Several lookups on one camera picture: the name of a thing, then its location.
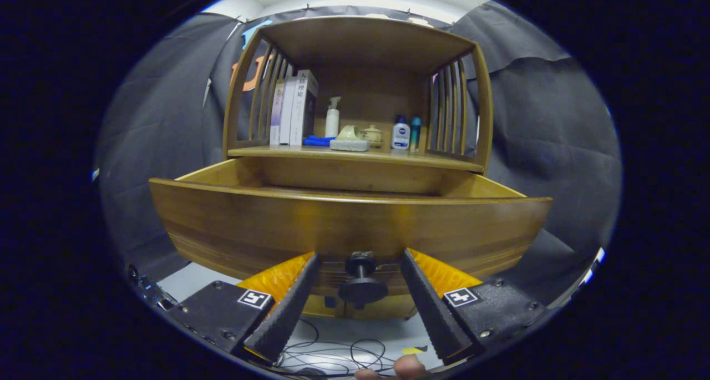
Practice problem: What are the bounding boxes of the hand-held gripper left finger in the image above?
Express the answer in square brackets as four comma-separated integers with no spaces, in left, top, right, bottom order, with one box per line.
[166,251,321,367]

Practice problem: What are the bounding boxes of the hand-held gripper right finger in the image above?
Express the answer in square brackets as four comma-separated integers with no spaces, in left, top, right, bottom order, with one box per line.
[400,249,550,365]

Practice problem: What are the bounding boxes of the wooden drawer with black knob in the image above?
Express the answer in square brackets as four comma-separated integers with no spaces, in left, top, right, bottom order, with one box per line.
[149,157,554,320]

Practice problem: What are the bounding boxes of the pale green handled sponge brush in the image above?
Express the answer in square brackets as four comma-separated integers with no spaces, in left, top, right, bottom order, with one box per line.
[329,125,371,152]

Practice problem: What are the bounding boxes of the wooden countertop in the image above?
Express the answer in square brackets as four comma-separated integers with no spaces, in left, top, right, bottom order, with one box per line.
[229,136,484,174]

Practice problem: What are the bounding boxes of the wooden cabinet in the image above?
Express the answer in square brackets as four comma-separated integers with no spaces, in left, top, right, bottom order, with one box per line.
[223,16,494,321]

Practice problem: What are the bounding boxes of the white lotion bottle blue cap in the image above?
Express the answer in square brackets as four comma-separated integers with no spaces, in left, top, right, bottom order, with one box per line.
[391,115,411,150]

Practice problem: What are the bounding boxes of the white pump bottle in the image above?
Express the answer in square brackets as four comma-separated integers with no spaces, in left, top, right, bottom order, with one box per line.
[325,97,341,138]

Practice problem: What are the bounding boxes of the thin white book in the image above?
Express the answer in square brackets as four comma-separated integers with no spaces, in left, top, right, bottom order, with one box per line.
[279,76,298,145]

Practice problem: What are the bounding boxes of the thin lilac book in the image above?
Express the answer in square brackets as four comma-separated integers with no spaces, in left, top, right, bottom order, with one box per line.
[270,79,286,145]

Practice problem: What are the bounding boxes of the thick white and dark book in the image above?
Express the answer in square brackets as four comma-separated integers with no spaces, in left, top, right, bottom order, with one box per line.
[289,69,319,146]

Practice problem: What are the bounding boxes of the black floor cables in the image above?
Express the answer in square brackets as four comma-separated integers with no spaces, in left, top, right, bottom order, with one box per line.
[275,316,389,376]

